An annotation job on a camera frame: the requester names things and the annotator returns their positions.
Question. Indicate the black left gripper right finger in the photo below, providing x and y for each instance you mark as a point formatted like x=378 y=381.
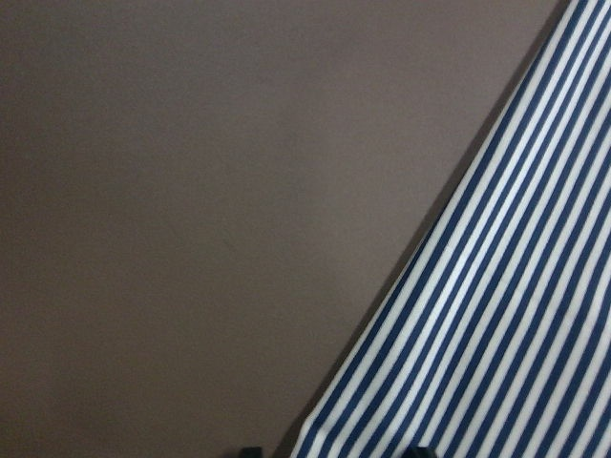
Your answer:
x=420 y=452

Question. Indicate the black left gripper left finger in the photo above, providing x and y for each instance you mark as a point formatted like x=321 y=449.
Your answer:
x=251 y=452

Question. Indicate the navy white striped polo shirt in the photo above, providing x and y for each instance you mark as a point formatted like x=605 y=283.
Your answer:
x=495 y=339

